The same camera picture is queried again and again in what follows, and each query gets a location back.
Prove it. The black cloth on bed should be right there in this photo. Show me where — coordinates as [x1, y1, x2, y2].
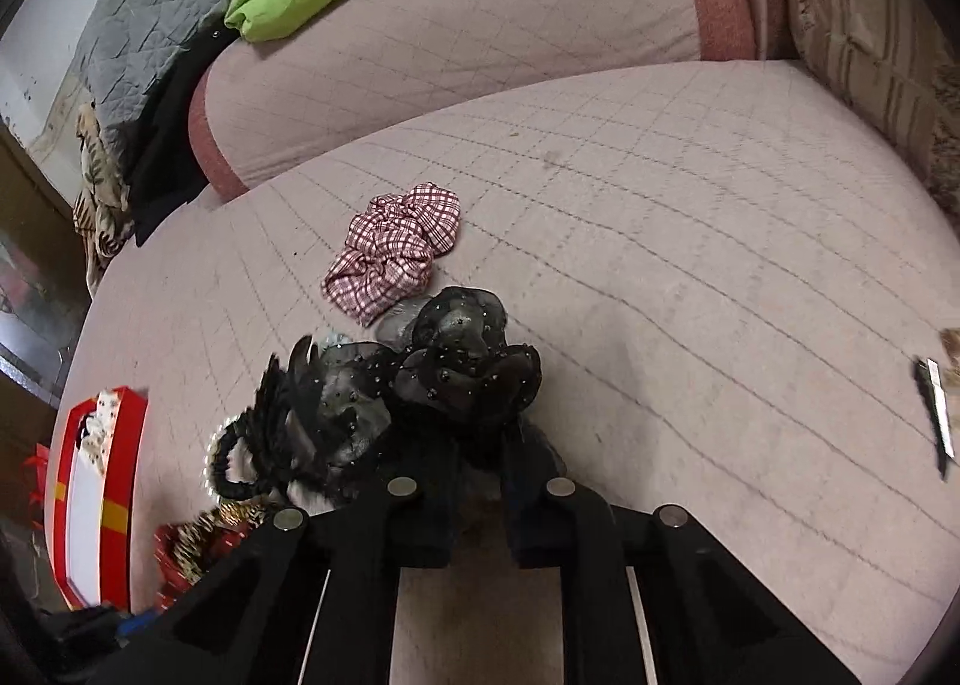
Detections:
[124, 25, 238, 247]

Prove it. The red box with white interior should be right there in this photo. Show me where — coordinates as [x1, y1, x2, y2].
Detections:
[47, 386, 148, 610]

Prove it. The black claw hair clip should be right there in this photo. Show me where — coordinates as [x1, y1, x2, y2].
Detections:
[249, 352, 316, 464]

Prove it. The white pearl bracelet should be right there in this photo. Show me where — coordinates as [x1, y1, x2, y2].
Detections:
[200, 413, 260, 507]

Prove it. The red plaid scrunchie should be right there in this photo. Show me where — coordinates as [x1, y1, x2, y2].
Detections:
[322, 183, 460, 328]

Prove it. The black wavy hair tie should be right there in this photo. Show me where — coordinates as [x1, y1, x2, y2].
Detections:
[206, 417, 283, 505]

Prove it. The pink quilted bolster pillow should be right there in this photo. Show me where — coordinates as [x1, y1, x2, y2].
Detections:
[187, 0, 757, 201]

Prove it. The black sheer dotted scrunchie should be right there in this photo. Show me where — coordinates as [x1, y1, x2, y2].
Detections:
[285, 287, 542, 506]

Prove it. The red polka dot scrunchie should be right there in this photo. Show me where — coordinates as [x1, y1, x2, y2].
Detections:
[153, 511, 249, 612]

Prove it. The red bag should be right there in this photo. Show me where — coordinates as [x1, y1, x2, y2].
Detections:
[21, 443, 49, 531]

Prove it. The grey quilted blanket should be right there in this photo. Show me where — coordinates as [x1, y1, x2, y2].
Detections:
[70, 0, 229, 160]

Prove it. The leaf print cloth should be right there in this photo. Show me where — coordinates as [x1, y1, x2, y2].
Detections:
[73, 102, 133, 298]

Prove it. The stained glass door panel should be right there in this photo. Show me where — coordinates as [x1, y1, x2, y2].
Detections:
[2, 232, 88, 380]

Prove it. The black metal hair clip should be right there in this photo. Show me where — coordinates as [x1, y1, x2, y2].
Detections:
[913, 357, 955, 480]

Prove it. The leopard print hair tie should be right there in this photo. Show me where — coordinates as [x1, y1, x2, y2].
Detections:
[175, 500, 269, 581]

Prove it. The white dotted scrunchie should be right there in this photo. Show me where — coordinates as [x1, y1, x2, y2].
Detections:
[75, 391, 121, 477]

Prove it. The striped beige cushion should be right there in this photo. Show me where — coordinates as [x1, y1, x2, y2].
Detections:
[789, 0, 958, 222]

